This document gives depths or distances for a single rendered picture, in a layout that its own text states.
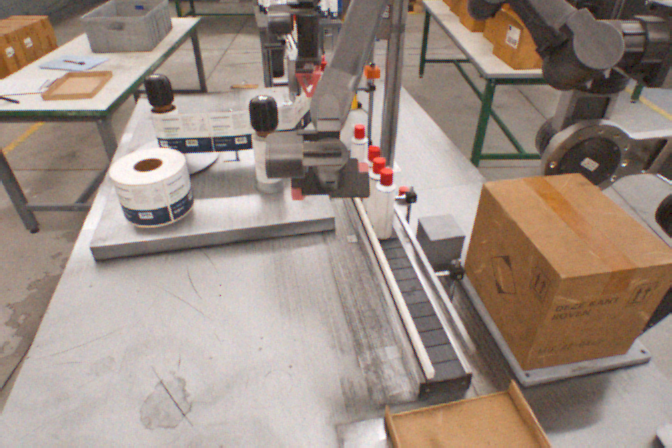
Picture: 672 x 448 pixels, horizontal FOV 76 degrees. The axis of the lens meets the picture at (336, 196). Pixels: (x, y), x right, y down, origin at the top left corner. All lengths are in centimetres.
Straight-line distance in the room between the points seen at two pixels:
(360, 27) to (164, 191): 75
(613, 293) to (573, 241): 11
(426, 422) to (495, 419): 13
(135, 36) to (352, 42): 260
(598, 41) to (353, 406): 76
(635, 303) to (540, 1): 58
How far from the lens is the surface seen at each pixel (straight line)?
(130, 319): 116
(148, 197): 127
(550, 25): 80
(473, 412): 97
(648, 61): 86
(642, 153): 123
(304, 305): 109
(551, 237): 91
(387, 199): 110
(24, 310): 264
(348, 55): 70
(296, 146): 67
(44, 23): 546
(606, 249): 93
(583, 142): 113
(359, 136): 130
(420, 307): 103
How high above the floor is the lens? 165
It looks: 35 degrees down
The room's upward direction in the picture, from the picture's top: straight up
